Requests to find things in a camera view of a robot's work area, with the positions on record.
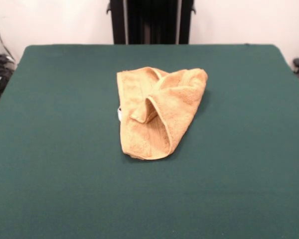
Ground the tan terry towel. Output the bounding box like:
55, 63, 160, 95
116, 66, 209, 161

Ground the dark green table cloth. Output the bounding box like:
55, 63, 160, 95
0, 43, 299, 239

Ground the black stand frame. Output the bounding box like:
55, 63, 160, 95
106, 0, 196, 45

